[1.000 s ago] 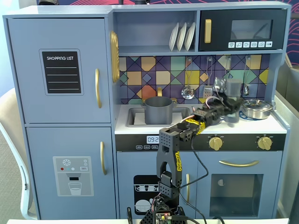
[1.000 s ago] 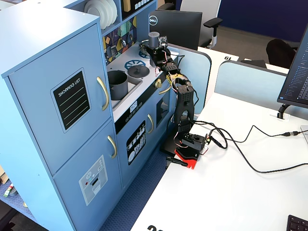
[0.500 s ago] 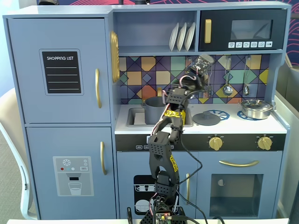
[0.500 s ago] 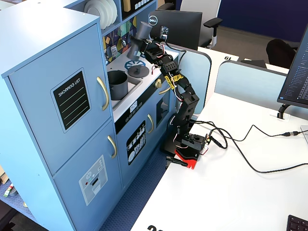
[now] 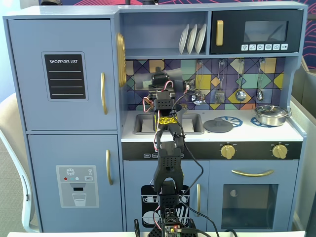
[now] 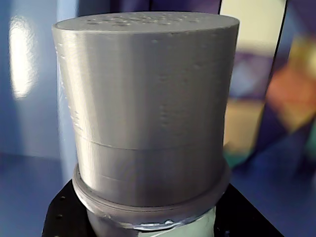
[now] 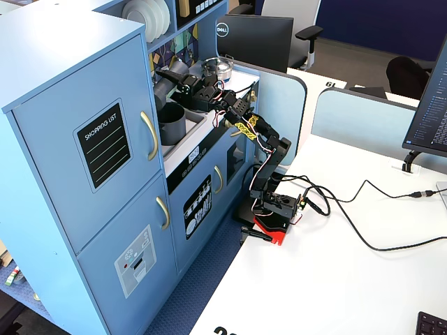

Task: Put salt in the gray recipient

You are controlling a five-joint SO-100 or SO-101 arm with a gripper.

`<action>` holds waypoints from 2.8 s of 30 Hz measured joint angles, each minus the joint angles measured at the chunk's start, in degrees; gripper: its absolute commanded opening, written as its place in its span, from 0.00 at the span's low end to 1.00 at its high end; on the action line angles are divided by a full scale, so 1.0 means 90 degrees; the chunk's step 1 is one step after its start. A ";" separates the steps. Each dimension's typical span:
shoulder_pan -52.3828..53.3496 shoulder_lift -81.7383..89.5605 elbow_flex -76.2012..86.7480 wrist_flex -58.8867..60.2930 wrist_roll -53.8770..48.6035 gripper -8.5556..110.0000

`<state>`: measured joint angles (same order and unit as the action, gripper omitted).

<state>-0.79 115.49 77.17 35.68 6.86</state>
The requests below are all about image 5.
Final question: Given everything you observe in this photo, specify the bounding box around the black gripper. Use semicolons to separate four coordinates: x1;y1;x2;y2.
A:
148;66;176;99

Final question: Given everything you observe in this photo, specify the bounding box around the blue toy kitchen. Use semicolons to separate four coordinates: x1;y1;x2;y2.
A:
2;1;309;233

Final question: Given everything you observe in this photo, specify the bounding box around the white toy plate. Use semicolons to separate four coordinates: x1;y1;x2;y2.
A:
178;23;190;55
187;23;198;55
195;23;207;54

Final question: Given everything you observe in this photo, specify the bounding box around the gold toy telephone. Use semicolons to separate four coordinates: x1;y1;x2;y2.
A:
115;32;127;87

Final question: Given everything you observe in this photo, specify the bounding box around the steel skimmer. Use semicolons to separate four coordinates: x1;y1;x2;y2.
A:
192;60;206;106

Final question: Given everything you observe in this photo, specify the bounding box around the gray toy sink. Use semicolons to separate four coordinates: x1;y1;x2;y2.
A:
133;113;205;135

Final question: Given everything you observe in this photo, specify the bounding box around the steel slotted spatula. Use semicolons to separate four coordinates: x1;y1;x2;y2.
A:
214;60;226;104

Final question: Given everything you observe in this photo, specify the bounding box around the gray pot lid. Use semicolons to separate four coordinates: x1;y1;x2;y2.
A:
203;117;234;133

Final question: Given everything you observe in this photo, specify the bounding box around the steel ladle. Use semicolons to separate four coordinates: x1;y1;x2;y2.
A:
235;59;247;102

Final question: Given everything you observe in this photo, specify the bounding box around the black microwave door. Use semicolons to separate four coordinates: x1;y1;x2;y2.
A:
209;9;304;55

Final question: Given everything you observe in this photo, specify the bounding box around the steel spoon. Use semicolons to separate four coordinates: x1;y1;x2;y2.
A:
256;59;267;101

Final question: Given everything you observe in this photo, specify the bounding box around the dishwasher print cabinet door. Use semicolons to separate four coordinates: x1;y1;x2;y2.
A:
122;159;210;232

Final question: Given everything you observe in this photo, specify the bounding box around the gold stove knob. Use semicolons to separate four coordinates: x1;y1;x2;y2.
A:
220;144;236;160
272;144;287;159

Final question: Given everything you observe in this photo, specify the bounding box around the steel pot lid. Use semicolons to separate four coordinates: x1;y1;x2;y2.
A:
254;105;289;117

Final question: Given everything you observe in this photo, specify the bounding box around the steel cooking pot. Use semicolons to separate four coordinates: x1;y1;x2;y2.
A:
252;110;292;127

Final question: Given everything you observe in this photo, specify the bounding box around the blue oven door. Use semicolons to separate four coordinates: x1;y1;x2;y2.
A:
209;160;299;232

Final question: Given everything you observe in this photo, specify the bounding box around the shopping list fridge door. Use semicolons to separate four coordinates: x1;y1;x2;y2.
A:
7;19;118;131

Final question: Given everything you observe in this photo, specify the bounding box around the water dispenser fridge door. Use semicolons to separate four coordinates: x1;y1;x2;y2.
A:
27;134;123;232

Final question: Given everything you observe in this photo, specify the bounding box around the beige office partition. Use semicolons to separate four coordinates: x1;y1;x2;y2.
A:
291;66;316;233

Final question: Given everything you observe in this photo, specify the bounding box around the white chair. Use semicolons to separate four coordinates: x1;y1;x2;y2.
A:
0;92;40;233

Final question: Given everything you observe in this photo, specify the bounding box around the robot controller circuit board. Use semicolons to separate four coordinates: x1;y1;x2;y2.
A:
162;224;184;237

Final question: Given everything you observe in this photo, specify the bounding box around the small wrist camera board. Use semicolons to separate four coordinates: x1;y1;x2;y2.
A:
183;79;196;94

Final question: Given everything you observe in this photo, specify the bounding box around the long gold fridge handle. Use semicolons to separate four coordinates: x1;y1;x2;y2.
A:
100;72;109;116

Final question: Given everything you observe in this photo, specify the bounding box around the gold microwave handle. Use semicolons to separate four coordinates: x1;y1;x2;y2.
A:
216;20;224;47

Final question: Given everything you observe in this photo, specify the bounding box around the long black cable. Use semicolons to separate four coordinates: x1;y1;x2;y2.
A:
171;90;220;237

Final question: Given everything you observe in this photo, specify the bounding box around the short gold fridge handle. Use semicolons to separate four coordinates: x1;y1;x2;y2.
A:
105;149;114;186

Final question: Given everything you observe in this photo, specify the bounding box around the gold oven handle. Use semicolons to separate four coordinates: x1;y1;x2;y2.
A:
231;169;274;177

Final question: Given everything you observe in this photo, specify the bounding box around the gold dishwasher door handle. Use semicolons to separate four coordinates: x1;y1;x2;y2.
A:
196;183;201;218

